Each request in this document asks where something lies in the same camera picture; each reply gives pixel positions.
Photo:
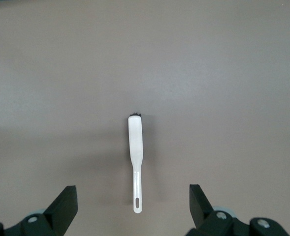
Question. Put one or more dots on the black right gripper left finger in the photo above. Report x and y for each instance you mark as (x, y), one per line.
(48, 221)

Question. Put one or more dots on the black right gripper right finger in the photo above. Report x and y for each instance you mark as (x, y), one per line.
(216, 223)

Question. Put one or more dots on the beige brush black bristles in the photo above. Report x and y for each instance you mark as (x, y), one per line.
(135, 142)

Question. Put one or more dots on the brown table mat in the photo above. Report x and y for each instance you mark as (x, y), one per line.
(144, 61)

